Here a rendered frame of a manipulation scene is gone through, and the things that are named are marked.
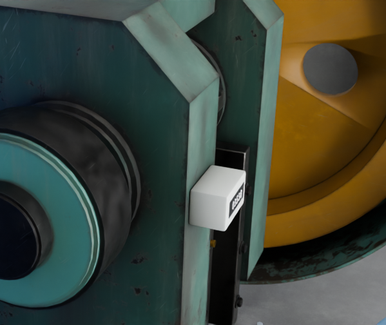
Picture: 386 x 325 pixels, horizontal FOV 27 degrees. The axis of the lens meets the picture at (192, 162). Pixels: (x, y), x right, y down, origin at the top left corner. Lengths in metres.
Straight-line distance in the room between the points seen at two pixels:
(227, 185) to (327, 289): 2.38
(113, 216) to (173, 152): 0.10
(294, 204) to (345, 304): 1.75
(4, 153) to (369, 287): 2.61
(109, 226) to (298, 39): 0.66
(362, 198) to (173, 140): 0.61
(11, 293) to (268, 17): 0.50
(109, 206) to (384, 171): 0.67
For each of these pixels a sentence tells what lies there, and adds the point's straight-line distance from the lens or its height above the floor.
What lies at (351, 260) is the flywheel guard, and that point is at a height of 1.02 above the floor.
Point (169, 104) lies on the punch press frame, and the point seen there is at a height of 1.43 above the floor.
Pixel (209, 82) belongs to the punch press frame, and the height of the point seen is 1.43.
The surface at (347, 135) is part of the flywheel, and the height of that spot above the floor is 1.20.
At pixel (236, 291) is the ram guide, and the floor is 1.05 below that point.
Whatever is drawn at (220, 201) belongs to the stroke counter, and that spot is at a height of 1.33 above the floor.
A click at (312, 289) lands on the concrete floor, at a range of 3.16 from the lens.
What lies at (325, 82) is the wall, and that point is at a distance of 4.43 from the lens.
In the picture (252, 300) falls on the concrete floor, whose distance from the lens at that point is 3.06.
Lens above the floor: 1.69
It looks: 24 degrees down
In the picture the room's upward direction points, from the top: 3 degrees clockwise
